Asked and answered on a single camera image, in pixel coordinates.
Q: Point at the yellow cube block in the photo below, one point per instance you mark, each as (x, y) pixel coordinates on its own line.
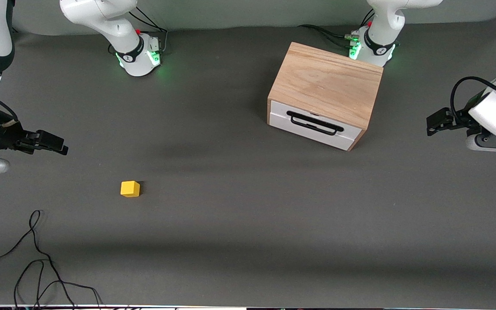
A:
(129, 189)

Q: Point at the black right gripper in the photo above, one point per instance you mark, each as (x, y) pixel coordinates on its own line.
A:
(6, 137)

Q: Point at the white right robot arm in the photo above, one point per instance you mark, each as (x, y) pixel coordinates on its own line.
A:
(114, 26)

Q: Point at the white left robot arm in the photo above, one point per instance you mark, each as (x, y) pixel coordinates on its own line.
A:
(381, 26)

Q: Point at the wooden drawer cabinet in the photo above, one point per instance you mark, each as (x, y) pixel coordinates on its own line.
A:
(325, 82)

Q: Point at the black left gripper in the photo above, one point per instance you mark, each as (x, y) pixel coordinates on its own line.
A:
(458, 119)

